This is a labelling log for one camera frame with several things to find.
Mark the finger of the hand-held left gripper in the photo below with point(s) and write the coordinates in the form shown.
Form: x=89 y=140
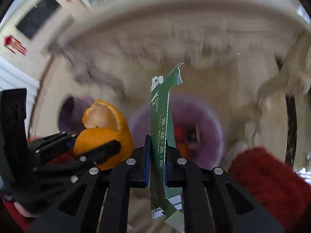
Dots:
x=51 y=143
x=104 y=150

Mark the black wall television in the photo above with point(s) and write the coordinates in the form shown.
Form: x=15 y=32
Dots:
x=36 y=17

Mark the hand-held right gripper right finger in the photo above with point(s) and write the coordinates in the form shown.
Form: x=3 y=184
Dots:
x=167 y=167

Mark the orange peel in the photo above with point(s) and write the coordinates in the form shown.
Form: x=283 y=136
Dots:
x=104 y=133

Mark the small purple bin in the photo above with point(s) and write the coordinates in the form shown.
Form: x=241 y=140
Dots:
x=70 y=112

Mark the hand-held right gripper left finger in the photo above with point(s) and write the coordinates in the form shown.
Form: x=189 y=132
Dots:
x=147 y=165

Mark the red cloth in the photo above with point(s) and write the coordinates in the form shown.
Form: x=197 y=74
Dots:
x=267 y=187

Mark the ornate white coffee table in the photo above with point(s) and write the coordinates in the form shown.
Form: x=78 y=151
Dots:
x=170 y=41

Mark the large red wall ornament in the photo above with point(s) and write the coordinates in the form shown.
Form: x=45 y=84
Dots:
x=15 y=45

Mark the green paper wrapper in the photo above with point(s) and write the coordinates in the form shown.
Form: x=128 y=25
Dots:
x=160 y=116

